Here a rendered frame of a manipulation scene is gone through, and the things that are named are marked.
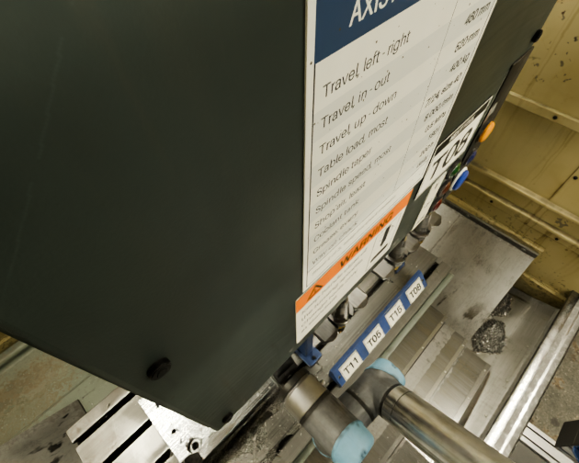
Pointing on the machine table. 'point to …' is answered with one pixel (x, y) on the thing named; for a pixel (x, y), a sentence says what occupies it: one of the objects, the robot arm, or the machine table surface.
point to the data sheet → (375, 108)
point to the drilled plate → (200, 426)
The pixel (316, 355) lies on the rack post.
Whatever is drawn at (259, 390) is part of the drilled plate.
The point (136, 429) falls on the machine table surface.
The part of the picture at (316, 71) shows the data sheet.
